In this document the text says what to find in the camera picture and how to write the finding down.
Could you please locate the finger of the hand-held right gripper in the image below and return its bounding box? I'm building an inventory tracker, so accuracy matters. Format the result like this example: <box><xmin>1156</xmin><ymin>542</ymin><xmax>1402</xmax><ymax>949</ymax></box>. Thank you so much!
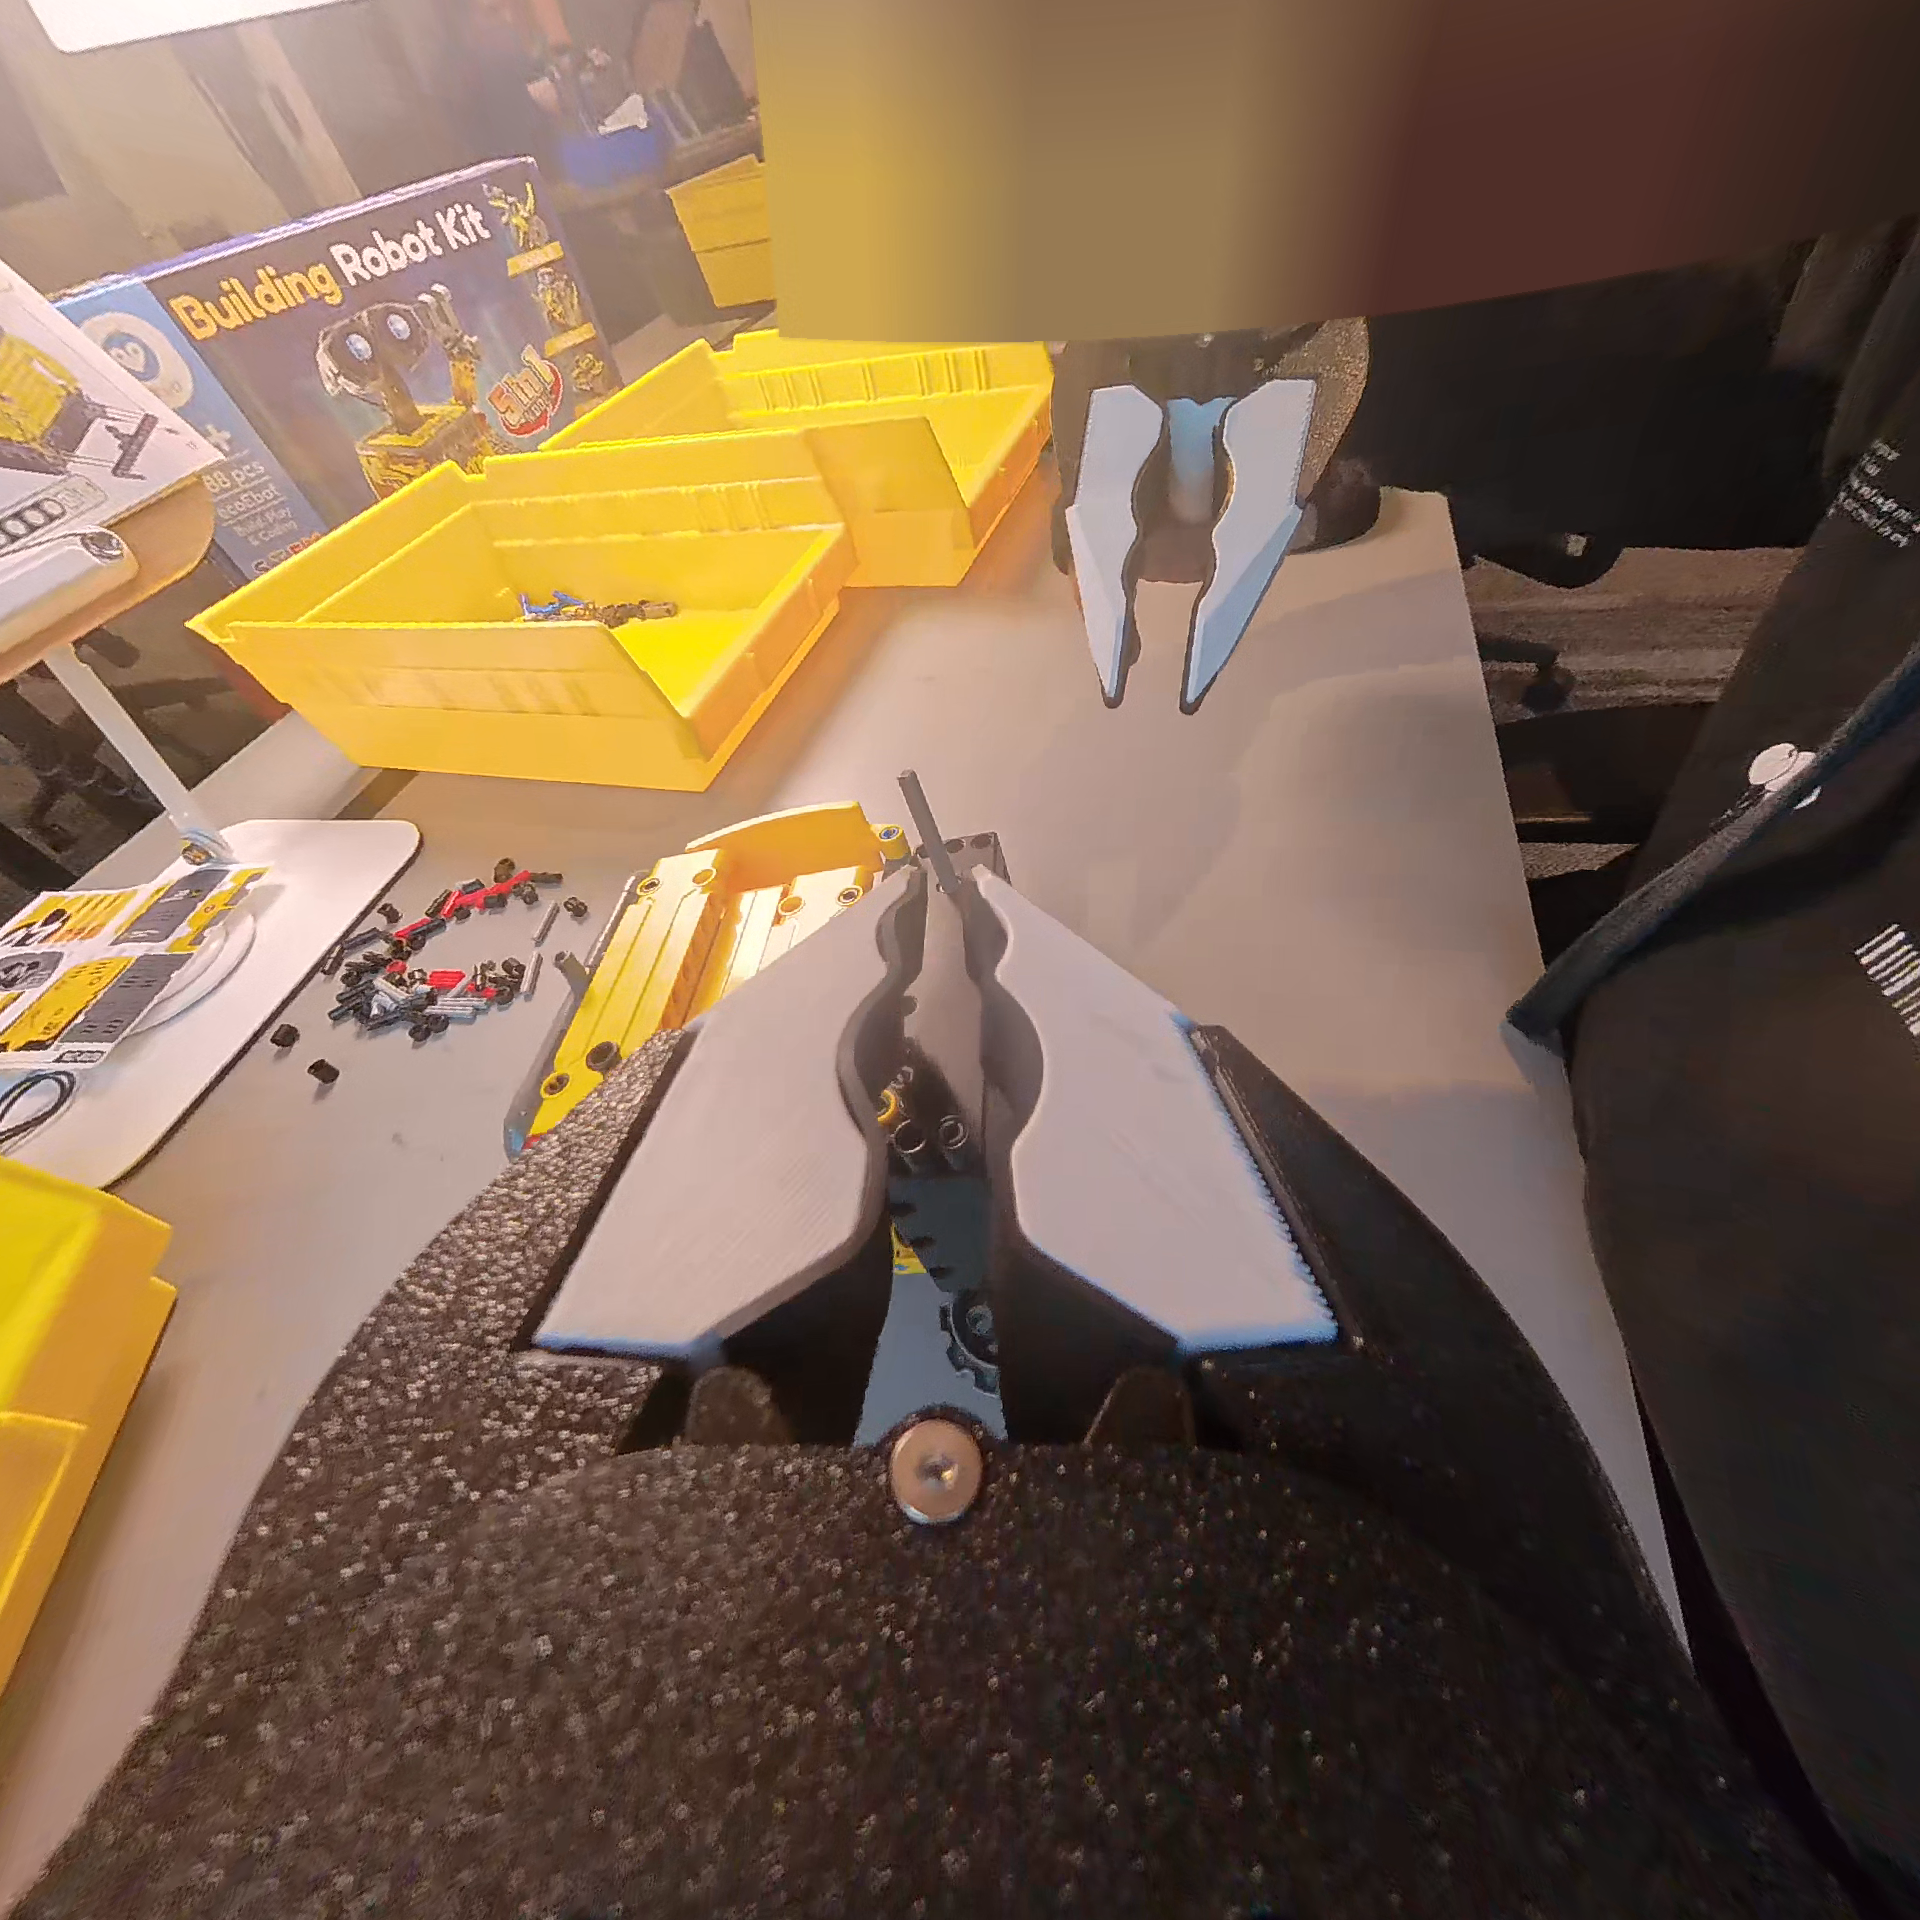
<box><xmin>1058</xmin><ymin>382</ymin><xmax>1179</xmax><ymax>713</ymax></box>
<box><xmin>1179</xmin><ymin>377</ymin><xmax>1323</xmax><ymax>713</ymax></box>

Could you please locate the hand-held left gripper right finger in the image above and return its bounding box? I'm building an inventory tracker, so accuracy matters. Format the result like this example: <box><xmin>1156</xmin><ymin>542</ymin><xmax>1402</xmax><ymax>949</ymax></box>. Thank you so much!
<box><xmin>964</xmin><ymin>870</ymin><xmax>1342</xmax><ymax>1415</ymax></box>

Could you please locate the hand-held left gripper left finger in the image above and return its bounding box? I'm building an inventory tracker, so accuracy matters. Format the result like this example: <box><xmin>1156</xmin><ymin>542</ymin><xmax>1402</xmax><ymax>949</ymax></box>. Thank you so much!
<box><xmin>527</xmin><ymin>880</ymin><xmax>937</xmax><ymax>1405</ymax></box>

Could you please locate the yellow toy brick vehicle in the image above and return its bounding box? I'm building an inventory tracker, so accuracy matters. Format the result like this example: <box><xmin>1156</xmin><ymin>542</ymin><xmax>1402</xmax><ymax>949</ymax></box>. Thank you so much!
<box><xmin>509</xmin><ymin>805</ymin><xmax>1006</xmax><ymax>1446</ymax></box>

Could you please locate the black holed brick beam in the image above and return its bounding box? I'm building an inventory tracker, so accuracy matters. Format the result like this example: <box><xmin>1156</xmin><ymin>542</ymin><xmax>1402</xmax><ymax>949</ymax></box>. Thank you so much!
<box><xmin>871</xmin><ymin>880</ymin><xmax>997</xmax><ymax>1325</ymax></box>

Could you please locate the dark grey brick axle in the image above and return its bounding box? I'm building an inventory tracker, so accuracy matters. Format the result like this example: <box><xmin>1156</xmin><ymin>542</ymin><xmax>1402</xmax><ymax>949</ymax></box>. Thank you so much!
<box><xmin>897</xmin><ymin>775</ymin><xmax>997</xmax><ymax>902</ymax></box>

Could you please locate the grey desk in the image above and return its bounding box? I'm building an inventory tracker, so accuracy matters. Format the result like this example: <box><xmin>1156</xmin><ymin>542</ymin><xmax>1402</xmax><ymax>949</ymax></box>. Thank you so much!
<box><xmin>0</xmin><ymin>481</ymin><xmax>1682</xmax><ymax>1920</ymax></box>

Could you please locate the yellow plastic bin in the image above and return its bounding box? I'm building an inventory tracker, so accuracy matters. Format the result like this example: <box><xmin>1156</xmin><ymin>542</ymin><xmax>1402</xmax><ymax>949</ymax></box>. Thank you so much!
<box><xmin>543</xmin><ymin>337</ymin><xmax>1058</xmax><ymax>589</ymax></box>
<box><xmin>192</xmin><ymin>466</ymin><xmax>860</xmax><ymax>795</ymax></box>
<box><xmin>666</xmin><ymin>157</ymin><xmax>776</xmax><ymax>315</ymax></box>
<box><xmin>0</xmin><ymin>1158</ymin><xmax>179</xmax><ymax>1687</ymax></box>

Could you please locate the pile of small brick pieces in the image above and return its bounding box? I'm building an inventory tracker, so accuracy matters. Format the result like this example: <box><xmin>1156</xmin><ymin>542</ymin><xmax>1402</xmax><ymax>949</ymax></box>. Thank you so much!
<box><xmin>262</xmin><ymin>859</ymin><xmax>601</xmax><ymax>1091</ymax></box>

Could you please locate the white oval board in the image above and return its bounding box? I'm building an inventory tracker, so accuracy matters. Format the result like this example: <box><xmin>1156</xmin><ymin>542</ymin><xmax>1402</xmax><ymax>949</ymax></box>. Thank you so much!
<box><xmin>0</xmin><ymin>818</ymin><xmax>427</xmax><ymax>1188</ymax></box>

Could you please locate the pile of grey brick pieces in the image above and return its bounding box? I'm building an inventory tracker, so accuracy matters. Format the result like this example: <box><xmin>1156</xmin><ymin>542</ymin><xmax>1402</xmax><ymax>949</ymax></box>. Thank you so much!
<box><xmin>491</xmin><ymin>579</ymin><xmax>688</xmax><ymax>634</ymax></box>

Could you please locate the building instruction booklet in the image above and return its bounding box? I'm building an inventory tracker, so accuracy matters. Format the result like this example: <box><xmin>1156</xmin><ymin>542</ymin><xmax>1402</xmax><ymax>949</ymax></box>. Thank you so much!
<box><xmin>0</xmin><ymin>863</ymin><xmax>269</xmax><ymax>1058</ymax></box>

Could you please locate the dark printed cardboard box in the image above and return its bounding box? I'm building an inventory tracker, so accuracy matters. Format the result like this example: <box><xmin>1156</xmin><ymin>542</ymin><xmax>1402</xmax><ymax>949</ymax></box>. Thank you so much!
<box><xmin>55</xmin><ymin>157</ymin><xmax>623</xmax><ymax>579</ymax></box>

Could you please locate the open instruction booklet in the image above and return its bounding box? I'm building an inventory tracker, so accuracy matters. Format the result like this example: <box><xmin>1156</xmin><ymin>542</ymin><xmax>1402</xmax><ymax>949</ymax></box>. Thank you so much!
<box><xmin>0</xmin><ymin>265</ymin><xmax>220</xmax><ymax>560</ymax></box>

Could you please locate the black cable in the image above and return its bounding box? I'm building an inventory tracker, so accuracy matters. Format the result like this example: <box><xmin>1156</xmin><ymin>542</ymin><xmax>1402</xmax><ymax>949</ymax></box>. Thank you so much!
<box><xmin>0</xmin><ymin>1068</ymin><xmax>78</xmax><ymax>1159</ymax></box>

